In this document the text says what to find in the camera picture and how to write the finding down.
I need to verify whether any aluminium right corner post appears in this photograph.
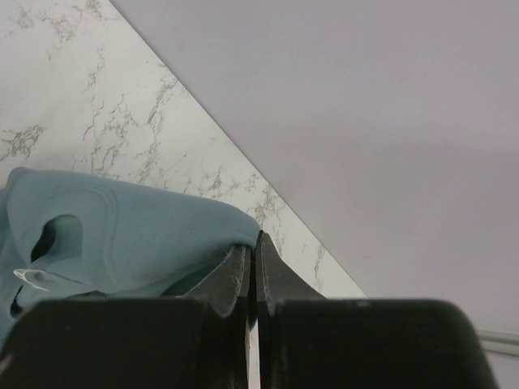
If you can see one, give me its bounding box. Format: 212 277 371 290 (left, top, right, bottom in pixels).
477 330 519 358

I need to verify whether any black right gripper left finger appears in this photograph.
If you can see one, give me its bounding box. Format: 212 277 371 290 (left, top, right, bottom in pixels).
1 246 250 388

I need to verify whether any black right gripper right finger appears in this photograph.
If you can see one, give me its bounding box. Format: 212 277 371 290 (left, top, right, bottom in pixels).
255 233 497 388

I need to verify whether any blue grey t shirt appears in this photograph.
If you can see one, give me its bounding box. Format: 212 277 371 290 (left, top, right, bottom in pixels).
1 168 260 336

